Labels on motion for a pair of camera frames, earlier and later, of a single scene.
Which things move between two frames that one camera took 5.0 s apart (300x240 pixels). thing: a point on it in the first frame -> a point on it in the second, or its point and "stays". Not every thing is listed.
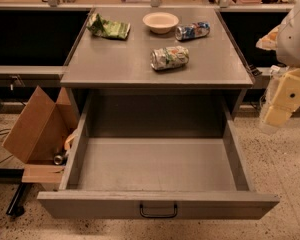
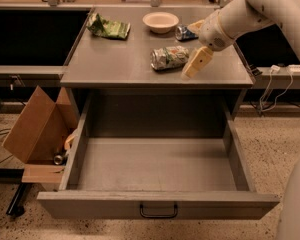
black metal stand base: x=11 y=176 stays
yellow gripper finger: x=291 y=89 -> x=198 y=62
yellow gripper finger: x=269 y=41 -> x=196 y=26
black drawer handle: x=158 y=216 stays
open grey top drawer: x=157 y=156 stays
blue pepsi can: x=192 y=30 stays
